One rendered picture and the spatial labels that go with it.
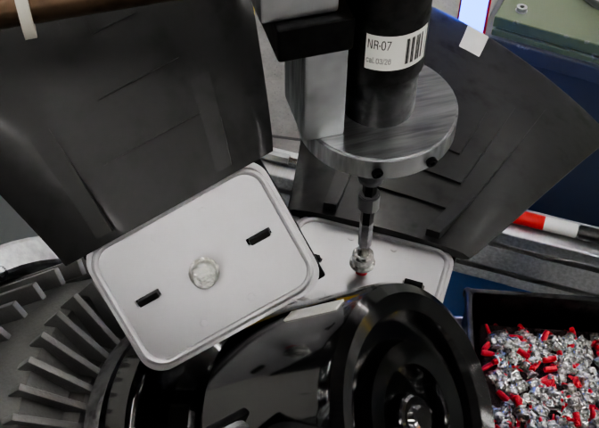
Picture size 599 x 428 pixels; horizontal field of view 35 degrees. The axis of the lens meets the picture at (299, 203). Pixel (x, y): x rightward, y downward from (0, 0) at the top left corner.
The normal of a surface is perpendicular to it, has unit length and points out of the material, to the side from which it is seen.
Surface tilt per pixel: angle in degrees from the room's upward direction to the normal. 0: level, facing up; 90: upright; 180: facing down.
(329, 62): 90
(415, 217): 9
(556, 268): 90
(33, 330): 20
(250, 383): 43
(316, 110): 90
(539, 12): 3
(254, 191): 48
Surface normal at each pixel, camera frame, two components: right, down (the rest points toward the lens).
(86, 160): 0.07, 0.13
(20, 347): -0.32, -0.68
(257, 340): -0.57, -0.73
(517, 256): -0.32, 0.71
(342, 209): 0.00, -0.72
